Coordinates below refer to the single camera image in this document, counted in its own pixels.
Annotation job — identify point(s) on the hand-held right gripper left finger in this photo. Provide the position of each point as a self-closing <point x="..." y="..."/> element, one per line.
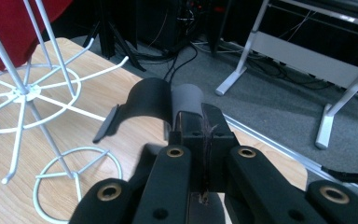
<point x="195" y="130"/>

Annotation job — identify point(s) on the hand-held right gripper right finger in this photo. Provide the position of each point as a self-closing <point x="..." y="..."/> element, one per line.
<point x="220" y="133"/>

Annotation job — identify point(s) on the gray sun visor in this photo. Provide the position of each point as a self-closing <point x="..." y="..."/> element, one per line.
<point x="150" y="99"/>

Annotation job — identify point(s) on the red baseball cap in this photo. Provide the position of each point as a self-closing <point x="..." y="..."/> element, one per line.
<point x="9" y="31"/>

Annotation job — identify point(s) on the black tripod stand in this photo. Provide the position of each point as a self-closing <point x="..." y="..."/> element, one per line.
<point x="108" y="37"/>

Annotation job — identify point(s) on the metal floor rail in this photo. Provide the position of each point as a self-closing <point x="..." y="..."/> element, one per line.
<point x="292" y="154"/>

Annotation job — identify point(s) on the white metal desk frame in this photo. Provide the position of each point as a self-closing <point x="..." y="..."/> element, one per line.
<point x="298" y="56"/>

